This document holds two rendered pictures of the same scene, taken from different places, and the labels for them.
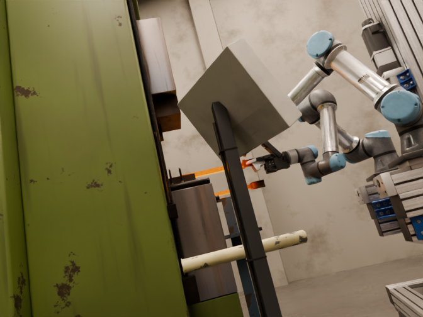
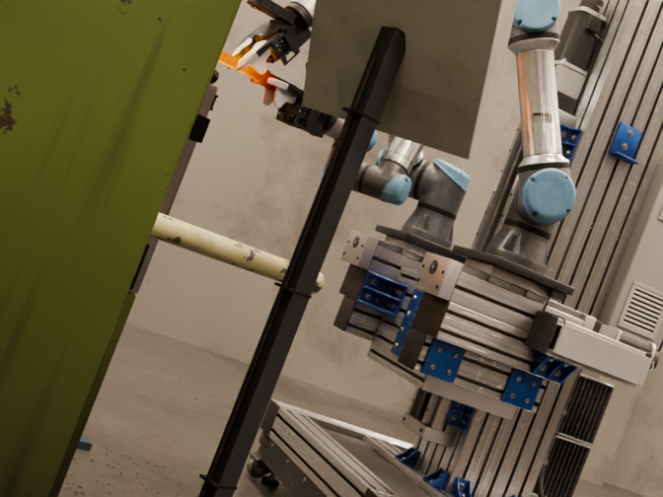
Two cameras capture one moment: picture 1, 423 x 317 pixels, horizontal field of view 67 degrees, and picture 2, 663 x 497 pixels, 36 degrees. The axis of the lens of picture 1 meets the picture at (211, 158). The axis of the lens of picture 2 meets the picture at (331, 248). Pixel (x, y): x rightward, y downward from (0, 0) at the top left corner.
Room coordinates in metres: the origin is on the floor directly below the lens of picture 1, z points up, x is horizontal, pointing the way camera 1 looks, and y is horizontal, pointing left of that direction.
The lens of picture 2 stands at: (-0.52, 0.87, 0.68)
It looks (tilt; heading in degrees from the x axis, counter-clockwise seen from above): 1 degrees up; 326
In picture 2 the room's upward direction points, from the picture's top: 21 degrees clockwise
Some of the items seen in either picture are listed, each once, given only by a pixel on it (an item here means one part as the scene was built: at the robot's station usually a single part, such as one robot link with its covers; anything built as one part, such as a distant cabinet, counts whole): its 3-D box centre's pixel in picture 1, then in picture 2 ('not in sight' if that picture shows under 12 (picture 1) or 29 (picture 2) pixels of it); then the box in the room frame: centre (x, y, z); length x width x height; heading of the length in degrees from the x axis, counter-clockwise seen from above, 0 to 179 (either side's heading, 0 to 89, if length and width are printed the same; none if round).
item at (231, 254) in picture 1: (245, 250); (235, 253); (1.15, -0.04, 0.62); 0.44 x 0.05 x 0.05; 99
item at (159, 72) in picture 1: (129, 80); not in sight; (1.49, 0.32, 1.56); 0.42 x 0.39 x 0.40; 99
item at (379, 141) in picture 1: (378, 143); (443, 186); (1.76, -0.92, 0.98); 0.13 x 0.12 x 0.14; 35
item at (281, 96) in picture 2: (256, 165); (279, 95); (1.53, -0.20, 0.98); 0.09 x 0.03 x 0.06; 101
